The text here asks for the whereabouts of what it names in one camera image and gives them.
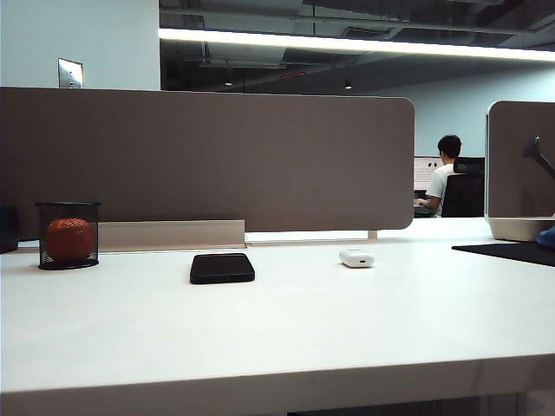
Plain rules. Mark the black smartphone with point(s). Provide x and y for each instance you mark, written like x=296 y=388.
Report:
x=222 y=268

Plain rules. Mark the large brown desk partition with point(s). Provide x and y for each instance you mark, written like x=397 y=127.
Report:
x=217 y=151

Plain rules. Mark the white-screen computer monitor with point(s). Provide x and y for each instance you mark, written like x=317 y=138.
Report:
x=424 y=173

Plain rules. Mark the seated person white shirt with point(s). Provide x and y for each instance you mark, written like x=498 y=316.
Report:
x=439 y=182

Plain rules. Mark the long ceiling light strip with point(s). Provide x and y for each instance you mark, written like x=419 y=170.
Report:
x=347 y=43

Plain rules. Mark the black office chair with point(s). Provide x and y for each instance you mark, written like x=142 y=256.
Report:
x=466 y=195

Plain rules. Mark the orange round fruit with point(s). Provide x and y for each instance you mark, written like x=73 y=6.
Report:
x=69 y=239

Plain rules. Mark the black mesh pen holder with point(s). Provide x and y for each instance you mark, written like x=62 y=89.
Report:
x=65 y=211

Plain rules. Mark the small brown desk partition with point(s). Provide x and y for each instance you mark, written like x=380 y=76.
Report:
x=511 y=173

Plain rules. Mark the black desk mat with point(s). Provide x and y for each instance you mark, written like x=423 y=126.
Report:
x=511 y=252

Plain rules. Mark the white partition base tray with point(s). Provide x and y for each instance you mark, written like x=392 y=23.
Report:
x=516 y=228

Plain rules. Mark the dark blue box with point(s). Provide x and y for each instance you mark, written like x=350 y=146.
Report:
x=8 y=229

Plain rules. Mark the white partition bracket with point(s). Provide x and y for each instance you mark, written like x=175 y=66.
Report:
x=373 y=235

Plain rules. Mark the silver wall switch plate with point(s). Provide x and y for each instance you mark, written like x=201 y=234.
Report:
x=70 y=73

